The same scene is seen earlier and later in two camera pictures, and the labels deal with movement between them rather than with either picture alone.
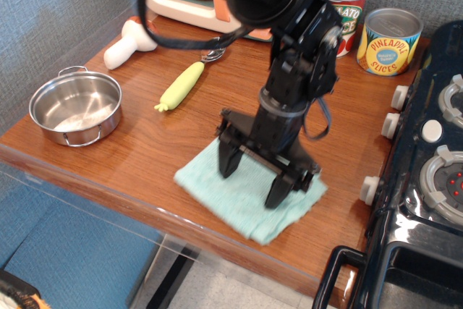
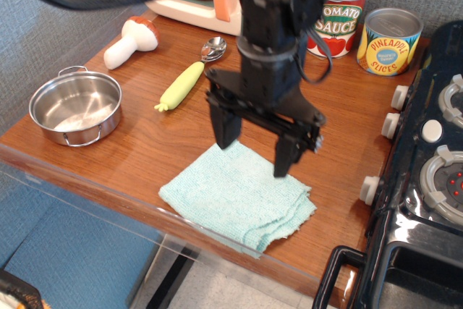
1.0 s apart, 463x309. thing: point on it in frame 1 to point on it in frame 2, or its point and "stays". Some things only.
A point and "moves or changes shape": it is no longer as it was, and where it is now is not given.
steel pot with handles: [78, 107] stays
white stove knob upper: [399, 96] stays
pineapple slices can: [388, 41] stays
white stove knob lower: [369, 189] stays
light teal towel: [238, 200] moves or changes shape
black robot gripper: [271, 140] to [269, 92]
